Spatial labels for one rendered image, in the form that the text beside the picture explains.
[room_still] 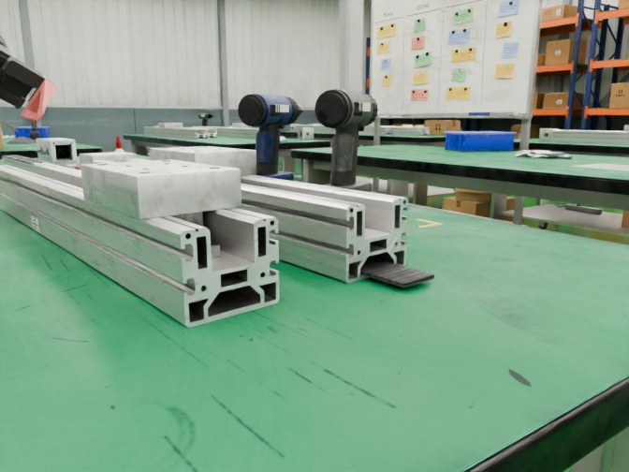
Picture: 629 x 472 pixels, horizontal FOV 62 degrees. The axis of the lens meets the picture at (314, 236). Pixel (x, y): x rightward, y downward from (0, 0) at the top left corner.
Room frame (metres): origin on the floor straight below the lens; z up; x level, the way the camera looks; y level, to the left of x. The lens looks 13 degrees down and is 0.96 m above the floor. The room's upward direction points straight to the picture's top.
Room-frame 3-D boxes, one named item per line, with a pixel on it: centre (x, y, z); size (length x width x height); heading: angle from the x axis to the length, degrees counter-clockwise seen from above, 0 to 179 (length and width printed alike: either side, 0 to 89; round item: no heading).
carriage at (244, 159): (0.88, 0.19, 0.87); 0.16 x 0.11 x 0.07; 40
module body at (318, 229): (0.88, 0.19, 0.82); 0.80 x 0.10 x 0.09; 40
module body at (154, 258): (0.76, 0.33, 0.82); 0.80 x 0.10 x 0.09; 40
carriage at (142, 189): (0.57, 0.17, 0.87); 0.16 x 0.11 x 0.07; 40
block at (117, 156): (1.21, 0.49, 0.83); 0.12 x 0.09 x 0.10; 130
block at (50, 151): (2.02, 0.98, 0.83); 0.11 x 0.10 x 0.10; 132
